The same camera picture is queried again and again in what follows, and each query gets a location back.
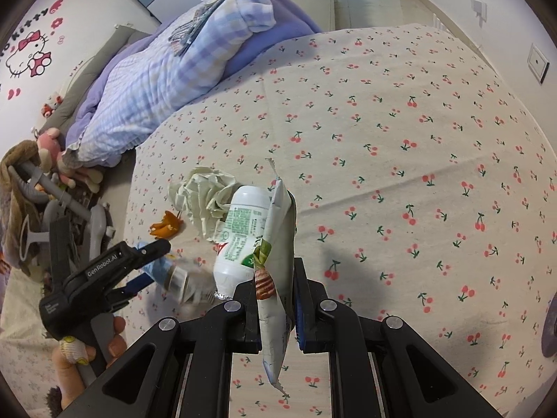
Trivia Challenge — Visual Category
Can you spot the white plastic bottle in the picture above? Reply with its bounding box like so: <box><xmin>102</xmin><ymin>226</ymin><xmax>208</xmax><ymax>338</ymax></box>
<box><xmin>213</xmin><ymin>186</ymin><xmax>273</xmax><ymax>301</ymax></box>

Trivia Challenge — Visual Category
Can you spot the grey adjustable chair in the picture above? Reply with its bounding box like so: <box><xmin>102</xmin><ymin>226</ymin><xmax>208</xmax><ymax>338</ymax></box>
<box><xmin>13</xmin><ymin>161</ymin><xmax>116</xmax><ymax>271</ymax></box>

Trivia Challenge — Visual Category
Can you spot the clear bottle with blue label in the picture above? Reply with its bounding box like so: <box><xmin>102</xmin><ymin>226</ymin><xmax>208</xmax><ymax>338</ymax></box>
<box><xmin>137</xmin><ymin>241</ymin><xmax>218</xmax><ymax>305</ymax></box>

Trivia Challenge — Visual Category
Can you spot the cartoon cat wall sticker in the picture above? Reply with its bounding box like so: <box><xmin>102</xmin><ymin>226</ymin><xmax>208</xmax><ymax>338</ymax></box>
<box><xmin>0</xmin><ymin>0</ymin><xmax>66</xmax><ymax>101</ymax></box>

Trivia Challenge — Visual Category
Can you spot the brown fleece blanket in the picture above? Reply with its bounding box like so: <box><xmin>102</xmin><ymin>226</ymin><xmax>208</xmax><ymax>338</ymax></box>
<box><xmin>0</xmin><ymin>139</ymin><xmax>48</xmax><ymax>279</ymax></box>

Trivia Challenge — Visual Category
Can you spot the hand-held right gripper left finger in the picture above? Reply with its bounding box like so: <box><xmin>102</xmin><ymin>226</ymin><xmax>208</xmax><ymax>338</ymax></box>
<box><xmin>56</xmin><ymin>281</ymin><xmax>262</xmax><ymax>418</ymax></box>

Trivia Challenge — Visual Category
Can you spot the person's left hand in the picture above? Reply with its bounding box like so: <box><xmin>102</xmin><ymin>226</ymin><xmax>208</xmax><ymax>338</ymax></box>
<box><xmin>51</xmin><ymin>316</ymin><xmax>128</xmax><ymax>410</ymax></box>

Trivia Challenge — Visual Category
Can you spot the grey headboard cushion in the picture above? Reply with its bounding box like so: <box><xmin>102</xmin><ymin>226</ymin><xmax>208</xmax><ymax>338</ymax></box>
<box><xmin>48</xmin><ymin>26</ymin><xmax>153</xmax><ymax>127</ymax></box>

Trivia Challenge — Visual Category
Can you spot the grey striped folded cloth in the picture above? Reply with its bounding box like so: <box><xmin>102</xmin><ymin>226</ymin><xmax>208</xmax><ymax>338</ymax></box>
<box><xmin>167</xmin><ymin>0</ymin><xmax>244</xmax><ymax>57</ymax></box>

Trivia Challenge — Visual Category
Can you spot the purple checked quilt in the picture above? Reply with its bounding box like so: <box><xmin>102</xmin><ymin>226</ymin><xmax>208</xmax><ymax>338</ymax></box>
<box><xmin>65</xmin><ymin>0</ymin><xmax>325</xmax><ymax>168</ymax></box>

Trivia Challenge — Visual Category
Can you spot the bed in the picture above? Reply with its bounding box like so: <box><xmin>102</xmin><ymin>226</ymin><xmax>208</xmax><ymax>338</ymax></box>
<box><xmin>44</xmin><ymin>0</ymin><xmax>336</xmax><ymax>170</ymax></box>

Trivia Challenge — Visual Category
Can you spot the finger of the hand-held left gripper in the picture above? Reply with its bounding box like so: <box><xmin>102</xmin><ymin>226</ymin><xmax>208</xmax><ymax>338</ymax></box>
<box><xmin>107</xmin><ymin>272</ymin><xmax>151</xmax><ymax>310</ymax></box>
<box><xmin>133</xmin><ymin>239</ymin><xmax>172</xmax><ymax>268</ymax></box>

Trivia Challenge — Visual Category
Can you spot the orange peel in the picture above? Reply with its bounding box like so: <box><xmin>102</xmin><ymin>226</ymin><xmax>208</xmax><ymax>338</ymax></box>
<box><xmin>150</xmin><ymin>210</ymin><xmax>182</xmax><ymax>239</ymax></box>

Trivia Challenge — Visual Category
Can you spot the pink plush toy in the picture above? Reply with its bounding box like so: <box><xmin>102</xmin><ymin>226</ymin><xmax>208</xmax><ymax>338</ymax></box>
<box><xmin>37</xmin><ymin>127</ymin><xmax>103</xmax><ymax>192</ymax></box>

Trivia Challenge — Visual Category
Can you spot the crumpled white tissue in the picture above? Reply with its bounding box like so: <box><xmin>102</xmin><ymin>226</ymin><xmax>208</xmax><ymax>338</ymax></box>
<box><xmin>169</xmin><ymin>166</ymin><xmax>239</xmax><ymax>242</ymax></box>

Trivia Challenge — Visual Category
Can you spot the white carrot print snack packet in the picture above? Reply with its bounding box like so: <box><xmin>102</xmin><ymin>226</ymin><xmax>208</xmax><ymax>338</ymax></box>
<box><xmin>252</xmin><ymin>159</ymin><xmax>299</xmax><ymax>397</ymax></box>

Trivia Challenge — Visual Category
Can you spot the round phone holder base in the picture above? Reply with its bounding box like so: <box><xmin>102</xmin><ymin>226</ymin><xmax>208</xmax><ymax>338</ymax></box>
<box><xmin>541</xmin><ymin>292</ymin><xmax>557</xmax><ymax>358</ymax></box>

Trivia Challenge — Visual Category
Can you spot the white wall switch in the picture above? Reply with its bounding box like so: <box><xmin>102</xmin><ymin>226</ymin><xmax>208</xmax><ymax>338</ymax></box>
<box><xmin>526</xmin><ymin>44</ymin><xmax>551</xmax><ymax>85</ymax></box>

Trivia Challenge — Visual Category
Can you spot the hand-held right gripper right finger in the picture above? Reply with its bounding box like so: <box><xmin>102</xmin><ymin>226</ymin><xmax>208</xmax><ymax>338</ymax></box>
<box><xmin>289</xmin><ymin>258</ymin><xmax>503</xmax><ymax>418</ymax></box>

